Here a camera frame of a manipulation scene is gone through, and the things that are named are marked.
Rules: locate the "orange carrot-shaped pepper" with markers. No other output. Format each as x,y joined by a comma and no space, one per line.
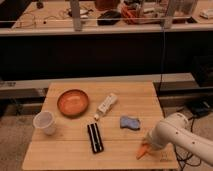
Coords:
144,148

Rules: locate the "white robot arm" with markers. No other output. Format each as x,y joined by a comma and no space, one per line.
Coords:
172,129

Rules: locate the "white squeeze bottle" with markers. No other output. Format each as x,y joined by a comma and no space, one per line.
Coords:
105,106

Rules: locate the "orange bowl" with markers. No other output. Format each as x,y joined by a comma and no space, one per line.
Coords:
73,103

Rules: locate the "blue sponge cloth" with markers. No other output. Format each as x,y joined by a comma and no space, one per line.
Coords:
130,123

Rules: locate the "black rectangular remote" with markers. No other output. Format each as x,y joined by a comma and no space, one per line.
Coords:
95,138

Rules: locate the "black bag on bench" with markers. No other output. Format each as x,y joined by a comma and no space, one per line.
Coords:
109,18

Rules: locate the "clear plastic cup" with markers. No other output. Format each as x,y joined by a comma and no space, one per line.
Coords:
45,121

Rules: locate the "orange tool on bench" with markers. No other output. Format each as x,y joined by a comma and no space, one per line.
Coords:
128,15

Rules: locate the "black box on floor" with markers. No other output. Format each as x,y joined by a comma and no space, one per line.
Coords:
199,108

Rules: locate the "left metal frame post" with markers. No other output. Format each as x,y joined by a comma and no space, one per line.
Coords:
75,9

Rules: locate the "metal frame post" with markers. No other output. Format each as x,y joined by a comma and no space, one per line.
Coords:
168,19
75,9

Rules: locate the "right metal frame post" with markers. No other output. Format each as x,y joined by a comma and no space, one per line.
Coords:
168,19

